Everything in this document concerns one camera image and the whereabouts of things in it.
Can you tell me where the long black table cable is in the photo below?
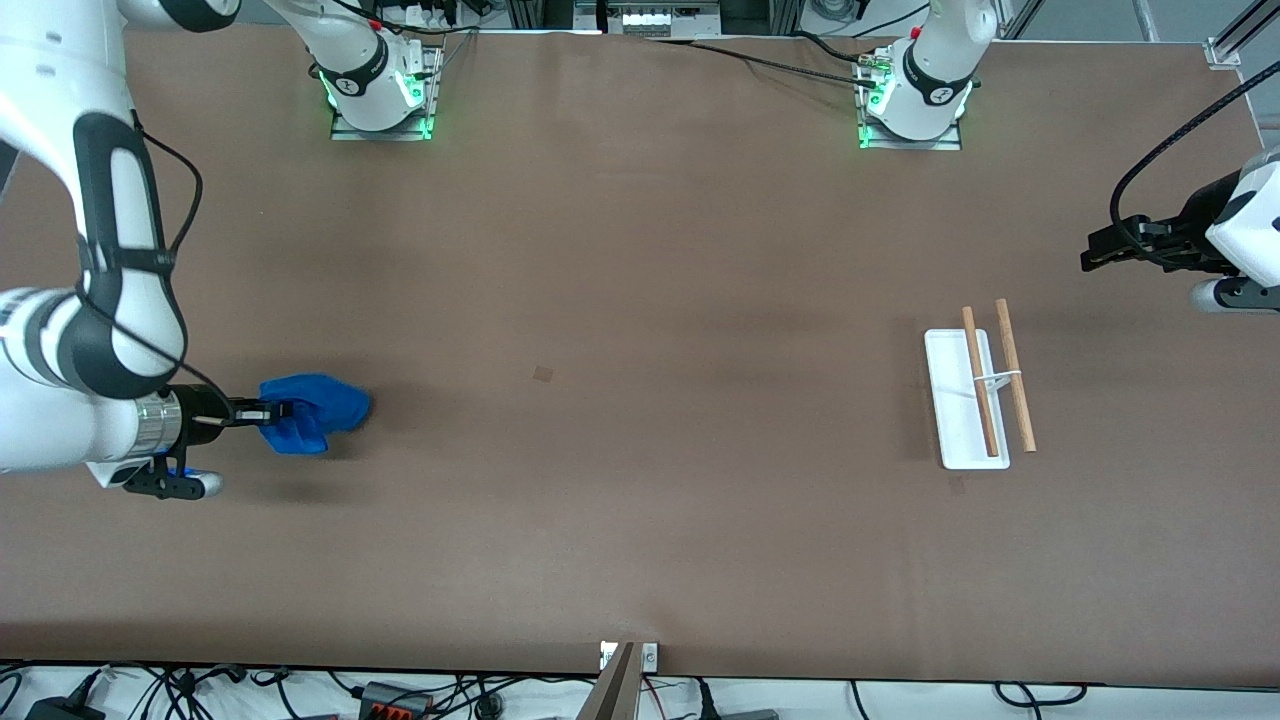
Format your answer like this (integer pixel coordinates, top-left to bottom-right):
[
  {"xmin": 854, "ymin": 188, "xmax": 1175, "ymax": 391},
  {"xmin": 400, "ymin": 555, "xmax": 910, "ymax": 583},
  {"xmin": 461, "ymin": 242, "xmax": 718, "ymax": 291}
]
[{"xmin": 640, "ymin": 36, "xmax": 881, "ymax": 89}]

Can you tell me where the black power adapter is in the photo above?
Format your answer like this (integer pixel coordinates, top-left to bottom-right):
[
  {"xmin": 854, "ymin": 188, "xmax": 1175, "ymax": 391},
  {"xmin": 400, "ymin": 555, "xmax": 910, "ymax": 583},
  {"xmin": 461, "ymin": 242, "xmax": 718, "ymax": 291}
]
[{"xmin": 25, "ymin": 695, "xmax": 106, "ymax": 720}]

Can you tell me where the white rack with wooden rods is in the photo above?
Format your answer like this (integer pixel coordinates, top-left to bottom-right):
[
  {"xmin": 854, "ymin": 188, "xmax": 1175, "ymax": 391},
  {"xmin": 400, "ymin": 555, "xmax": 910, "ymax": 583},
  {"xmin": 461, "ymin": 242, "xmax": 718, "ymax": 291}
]
[{"xmin": 923, "ymin": 298, "xmax": 1038, "ymax": 471}]

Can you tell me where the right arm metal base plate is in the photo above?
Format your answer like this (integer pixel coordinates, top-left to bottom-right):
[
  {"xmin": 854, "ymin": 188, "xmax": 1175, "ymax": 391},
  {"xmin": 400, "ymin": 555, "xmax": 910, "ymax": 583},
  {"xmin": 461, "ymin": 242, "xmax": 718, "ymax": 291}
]
[{"xmin": 330, "ymin": 40, "xmax": 444, "ymax": 142}]

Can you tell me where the aluminium frame strut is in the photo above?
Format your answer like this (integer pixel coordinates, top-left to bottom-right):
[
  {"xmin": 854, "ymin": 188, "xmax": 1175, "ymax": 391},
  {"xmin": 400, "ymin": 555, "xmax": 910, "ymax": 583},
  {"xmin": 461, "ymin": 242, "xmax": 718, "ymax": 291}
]
[{"xmin": 1215, "ymin": 0, "xmax": 1280, "ymax": 51}]

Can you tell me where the grey control device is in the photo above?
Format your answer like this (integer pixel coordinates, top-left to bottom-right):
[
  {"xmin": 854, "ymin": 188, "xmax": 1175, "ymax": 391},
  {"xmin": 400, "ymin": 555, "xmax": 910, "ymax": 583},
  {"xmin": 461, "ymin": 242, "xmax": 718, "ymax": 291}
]
[{"xmin": 575, "ymin": 0, "xmax": 721, "ymax": 39}]

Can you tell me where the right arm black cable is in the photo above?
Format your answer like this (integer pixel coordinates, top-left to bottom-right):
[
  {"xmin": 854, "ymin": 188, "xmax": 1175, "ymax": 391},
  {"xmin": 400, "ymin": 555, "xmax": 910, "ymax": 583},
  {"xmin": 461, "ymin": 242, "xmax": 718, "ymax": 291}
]
[{"xmin": 75, "ymin": 110, "xmax": 236, "ymax": 401}]

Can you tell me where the black looped floor cable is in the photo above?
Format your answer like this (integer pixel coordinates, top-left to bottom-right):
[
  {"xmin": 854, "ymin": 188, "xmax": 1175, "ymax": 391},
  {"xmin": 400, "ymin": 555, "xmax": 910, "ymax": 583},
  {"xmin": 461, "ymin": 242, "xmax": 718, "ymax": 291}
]
[{"xmin": 995, "ymin": 682, "xmax": 1086, "ymax": 711}]

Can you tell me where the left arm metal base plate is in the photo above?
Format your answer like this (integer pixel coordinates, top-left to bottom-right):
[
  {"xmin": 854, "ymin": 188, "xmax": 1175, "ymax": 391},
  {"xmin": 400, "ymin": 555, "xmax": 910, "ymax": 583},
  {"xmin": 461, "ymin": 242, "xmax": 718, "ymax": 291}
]
[{"xmin": 856, "ymin": 45, "xmax": 963, "ymax": 152}]

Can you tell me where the black orange connector box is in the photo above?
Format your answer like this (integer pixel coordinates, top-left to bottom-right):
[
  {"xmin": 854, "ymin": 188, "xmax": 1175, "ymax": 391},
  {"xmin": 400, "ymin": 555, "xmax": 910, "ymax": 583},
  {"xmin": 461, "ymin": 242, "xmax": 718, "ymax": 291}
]
[{"xmin": 360, "ymin": 682, "xmax": 436, "ymax": 720}]

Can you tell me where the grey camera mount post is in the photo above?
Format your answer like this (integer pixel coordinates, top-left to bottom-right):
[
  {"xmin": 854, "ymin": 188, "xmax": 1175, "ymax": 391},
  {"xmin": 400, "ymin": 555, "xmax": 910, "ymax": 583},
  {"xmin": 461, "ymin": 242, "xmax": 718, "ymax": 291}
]
[{"xmin": 578, "ymin": 642, "xmax": 641, "ymax": 720}]

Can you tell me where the blue microfibre towel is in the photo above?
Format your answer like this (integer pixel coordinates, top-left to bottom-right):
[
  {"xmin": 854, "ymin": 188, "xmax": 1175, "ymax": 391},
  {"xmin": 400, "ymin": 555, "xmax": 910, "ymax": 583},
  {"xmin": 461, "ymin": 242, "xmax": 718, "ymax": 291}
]
[{"xmin": 258, "ymin": 374, "xmax": 373, "ymax": 456}]

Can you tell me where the left arm thick black cable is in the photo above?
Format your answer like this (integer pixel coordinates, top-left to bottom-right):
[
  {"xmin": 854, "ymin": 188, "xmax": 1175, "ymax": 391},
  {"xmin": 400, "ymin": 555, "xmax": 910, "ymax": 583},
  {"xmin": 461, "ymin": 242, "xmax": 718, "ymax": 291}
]
[{"xmin": 1110, "ymin": 60, "xmax": 1280, "ymax": 251}]

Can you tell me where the short black table cable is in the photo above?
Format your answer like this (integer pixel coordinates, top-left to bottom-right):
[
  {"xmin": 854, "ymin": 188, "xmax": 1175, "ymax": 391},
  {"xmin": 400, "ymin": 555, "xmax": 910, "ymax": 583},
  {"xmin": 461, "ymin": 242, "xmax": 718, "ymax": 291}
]
[{"xmin": 790, "ymin": 32, "xmax": 873, "ymax": 65}]

